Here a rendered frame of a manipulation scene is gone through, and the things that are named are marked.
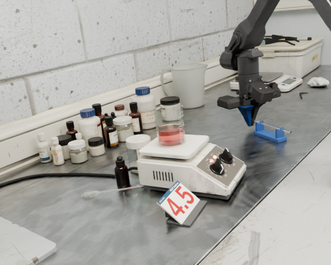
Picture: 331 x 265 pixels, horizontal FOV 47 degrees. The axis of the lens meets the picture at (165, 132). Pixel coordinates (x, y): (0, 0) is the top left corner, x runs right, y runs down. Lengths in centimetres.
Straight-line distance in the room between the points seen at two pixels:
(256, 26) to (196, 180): 46
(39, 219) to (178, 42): 104
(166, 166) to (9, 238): 32
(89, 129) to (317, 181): 60
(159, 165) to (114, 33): 68
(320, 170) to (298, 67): 96
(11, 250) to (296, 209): 50
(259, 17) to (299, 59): 79
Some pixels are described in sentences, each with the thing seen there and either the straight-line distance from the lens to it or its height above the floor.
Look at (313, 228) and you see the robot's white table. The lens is 69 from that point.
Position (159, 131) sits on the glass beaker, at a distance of 80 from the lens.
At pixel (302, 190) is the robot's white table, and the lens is 81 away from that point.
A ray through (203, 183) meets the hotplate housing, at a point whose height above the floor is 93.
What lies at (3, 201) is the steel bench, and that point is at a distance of 93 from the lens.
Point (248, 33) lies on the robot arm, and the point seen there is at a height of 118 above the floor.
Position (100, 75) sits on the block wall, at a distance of 131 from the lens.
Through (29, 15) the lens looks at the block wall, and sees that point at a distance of 116.
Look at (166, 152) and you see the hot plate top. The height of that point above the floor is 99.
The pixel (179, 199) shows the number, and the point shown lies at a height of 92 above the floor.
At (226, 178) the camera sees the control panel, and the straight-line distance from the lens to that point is 77.
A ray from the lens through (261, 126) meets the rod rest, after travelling 111.
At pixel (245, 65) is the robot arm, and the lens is 107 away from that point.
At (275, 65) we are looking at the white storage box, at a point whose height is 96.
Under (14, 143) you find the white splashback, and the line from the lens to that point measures 109.
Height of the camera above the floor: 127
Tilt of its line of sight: 18 degrees down
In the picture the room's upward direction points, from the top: 6 degrees counter-clockwise
